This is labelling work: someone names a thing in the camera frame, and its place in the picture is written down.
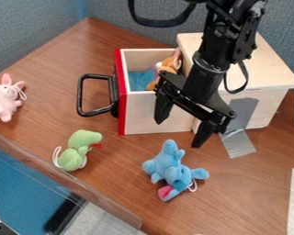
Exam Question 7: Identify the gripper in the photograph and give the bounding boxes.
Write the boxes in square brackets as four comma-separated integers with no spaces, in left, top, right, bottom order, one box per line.
[153,50,238,149]

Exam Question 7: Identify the orange plush toy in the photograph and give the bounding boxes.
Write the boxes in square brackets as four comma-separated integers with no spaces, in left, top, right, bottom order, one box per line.
[145,48,185,92]

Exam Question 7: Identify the drawer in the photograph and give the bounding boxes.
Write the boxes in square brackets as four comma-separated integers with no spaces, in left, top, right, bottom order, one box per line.
[75,48,197,136]

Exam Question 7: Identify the blue plush elephant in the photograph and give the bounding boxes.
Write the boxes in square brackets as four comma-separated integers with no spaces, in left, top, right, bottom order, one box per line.
[141,139,211,203]

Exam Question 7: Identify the grey tape strip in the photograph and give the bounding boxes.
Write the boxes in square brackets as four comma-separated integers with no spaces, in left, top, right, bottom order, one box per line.
[217,97,260,160]

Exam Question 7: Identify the cabinet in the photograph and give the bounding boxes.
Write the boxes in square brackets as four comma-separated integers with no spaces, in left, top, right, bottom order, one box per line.
[175,32,294,135]

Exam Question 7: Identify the green plush snake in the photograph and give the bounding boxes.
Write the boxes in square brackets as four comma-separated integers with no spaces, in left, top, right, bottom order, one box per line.
[51,129,105,173]

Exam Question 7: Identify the pink plush bunny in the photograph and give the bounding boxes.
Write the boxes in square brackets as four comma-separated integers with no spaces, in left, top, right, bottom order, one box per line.
[0,73,28,123]

